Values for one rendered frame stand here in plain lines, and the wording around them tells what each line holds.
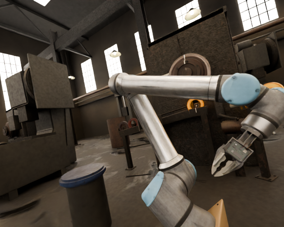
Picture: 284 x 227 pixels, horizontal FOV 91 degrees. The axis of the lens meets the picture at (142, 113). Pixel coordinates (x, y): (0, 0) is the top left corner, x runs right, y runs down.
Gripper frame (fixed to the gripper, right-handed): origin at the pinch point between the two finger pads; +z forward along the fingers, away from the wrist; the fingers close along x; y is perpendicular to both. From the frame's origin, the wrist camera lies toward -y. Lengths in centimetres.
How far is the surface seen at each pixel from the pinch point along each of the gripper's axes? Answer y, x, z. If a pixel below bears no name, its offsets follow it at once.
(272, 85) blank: -66, -8, -75
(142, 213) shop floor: -48, -15, 64
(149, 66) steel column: -292, -318, -102
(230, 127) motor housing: -88, -11, -35
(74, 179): -2, -52, 62
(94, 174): -11, -48, 55
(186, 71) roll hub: -75, -78, -58
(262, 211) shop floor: -61, 34, 4
